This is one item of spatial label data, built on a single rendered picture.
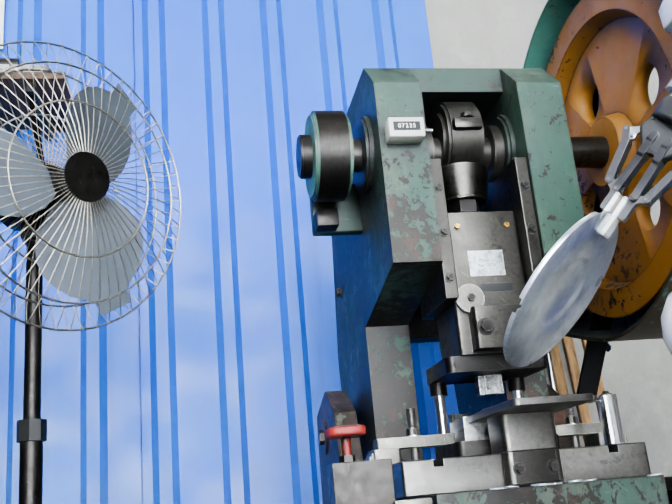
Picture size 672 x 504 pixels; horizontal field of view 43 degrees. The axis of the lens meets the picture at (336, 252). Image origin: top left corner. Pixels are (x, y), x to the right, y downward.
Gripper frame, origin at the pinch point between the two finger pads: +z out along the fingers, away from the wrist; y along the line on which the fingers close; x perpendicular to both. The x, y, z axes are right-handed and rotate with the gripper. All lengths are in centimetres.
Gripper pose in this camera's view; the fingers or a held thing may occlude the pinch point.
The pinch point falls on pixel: (611, 215)
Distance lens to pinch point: 142.6
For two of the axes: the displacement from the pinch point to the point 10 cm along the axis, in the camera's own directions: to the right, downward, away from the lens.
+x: -5.0, -2.2, -8.4
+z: -5.4, 8.3, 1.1
